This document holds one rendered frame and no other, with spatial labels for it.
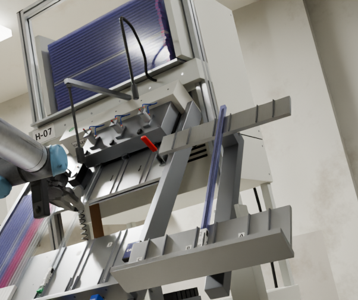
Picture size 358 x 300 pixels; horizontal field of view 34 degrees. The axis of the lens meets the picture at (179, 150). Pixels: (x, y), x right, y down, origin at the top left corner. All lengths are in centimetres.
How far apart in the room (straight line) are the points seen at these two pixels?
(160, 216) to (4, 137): 46
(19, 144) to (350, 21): 367
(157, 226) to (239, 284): 32
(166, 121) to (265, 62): 308
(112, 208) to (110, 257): 74
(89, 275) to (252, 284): 45
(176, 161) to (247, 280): 51
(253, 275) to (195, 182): 80
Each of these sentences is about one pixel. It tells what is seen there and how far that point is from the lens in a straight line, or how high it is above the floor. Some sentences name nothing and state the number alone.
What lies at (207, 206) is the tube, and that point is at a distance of 117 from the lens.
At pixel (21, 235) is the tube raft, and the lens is 189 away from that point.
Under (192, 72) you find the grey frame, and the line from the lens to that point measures 187.
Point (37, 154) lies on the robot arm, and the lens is 140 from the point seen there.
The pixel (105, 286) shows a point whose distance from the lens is 138.
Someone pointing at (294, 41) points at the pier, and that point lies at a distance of 459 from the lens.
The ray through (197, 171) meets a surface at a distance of 200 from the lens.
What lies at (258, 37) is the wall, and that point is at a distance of 484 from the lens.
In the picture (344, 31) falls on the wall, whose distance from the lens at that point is 468.
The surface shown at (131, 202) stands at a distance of 215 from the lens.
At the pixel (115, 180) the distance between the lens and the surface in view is 176.
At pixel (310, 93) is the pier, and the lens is 445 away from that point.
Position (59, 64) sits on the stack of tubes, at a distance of 220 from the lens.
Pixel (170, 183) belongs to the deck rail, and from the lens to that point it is 158.
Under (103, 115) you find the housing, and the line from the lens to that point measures 199.
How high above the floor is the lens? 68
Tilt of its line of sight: 13 degrees up
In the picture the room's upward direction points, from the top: 12 degrees counter-clockwise
